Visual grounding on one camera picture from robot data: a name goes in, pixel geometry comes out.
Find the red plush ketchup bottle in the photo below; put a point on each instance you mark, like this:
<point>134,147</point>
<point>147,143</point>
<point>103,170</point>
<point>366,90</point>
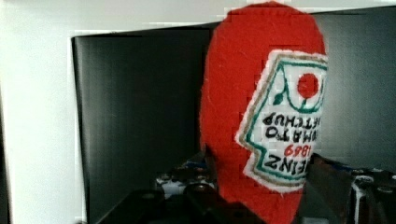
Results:
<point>261,106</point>

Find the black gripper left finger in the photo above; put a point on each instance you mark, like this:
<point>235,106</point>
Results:
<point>187,194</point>

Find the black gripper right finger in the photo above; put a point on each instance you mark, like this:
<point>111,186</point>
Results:
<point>336,193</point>

